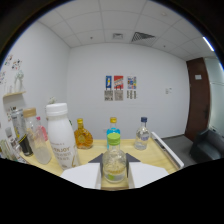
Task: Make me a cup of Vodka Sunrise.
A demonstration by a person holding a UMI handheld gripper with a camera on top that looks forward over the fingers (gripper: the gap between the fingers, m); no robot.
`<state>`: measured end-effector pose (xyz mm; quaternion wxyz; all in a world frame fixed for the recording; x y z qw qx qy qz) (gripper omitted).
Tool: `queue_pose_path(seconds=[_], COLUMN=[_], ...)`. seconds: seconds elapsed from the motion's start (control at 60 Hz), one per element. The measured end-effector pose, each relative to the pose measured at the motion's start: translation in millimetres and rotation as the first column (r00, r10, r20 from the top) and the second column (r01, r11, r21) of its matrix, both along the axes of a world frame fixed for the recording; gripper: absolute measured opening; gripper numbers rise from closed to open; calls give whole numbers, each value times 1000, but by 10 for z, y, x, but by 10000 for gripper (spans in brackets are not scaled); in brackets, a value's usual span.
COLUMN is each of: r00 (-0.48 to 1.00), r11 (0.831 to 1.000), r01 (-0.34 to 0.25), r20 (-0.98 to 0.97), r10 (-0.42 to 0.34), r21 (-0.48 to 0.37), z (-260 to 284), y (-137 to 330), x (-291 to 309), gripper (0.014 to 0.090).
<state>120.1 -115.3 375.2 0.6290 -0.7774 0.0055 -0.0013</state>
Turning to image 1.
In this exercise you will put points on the clear bottle with green cap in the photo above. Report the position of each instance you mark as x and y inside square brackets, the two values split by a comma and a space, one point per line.
[114, 163]

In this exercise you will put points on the white door sign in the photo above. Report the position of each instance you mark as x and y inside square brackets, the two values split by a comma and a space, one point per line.
[198, 76]

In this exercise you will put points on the black and white poster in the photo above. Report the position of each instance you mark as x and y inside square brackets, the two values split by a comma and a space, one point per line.
[131, 94]
[108, 95]
[118, 95]

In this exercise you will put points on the large white milk bottle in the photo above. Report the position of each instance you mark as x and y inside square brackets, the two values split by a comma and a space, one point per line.
[61, 136]

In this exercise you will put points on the clear bottle with blue cap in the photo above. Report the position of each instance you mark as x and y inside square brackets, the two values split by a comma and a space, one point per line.
[142, 136]

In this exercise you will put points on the multicolour poster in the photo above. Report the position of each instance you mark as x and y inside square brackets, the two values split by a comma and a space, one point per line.
[131, 82]

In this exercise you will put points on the white light switch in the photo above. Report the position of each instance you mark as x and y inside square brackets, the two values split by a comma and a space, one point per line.
[169, 90]

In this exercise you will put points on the blue poster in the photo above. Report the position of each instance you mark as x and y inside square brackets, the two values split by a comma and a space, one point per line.
[108, 82]

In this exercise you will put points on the blue bottle with yellow cap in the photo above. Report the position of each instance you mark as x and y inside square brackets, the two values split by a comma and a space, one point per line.
[113, 126]

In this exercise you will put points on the small pink bottle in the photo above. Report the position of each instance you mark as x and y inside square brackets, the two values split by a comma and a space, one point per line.
[42, 131]

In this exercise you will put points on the red poster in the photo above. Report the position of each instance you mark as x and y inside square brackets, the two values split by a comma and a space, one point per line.
[118, 82]

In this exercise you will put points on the wooden wall shelf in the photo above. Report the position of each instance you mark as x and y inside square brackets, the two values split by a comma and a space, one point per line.
[14, 94]

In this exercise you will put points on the ceiling air vent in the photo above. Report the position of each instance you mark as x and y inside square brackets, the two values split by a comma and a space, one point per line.
[142, 36]

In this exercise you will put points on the black and yellow tall can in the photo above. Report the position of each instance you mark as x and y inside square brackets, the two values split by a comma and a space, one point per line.
[25, 146]

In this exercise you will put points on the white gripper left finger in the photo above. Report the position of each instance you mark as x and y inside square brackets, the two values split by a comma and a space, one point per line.
[83, 175]

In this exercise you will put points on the square ceiling fixture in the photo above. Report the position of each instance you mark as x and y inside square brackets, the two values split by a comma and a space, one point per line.
[117, 36]

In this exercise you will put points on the black chair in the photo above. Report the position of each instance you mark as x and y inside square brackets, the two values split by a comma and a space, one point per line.
[208, 146]

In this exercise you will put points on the white vase figurine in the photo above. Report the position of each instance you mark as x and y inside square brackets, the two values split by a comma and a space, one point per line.
[19, 81]

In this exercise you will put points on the clear jar with cork lid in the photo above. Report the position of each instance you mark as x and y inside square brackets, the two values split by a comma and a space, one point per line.
[36, 140]

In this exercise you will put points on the brown door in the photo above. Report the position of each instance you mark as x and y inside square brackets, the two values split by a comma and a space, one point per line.
[198, 103]

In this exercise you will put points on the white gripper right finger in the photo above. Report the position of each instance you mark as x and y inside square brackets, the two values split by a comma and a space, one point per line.
[146, 173]

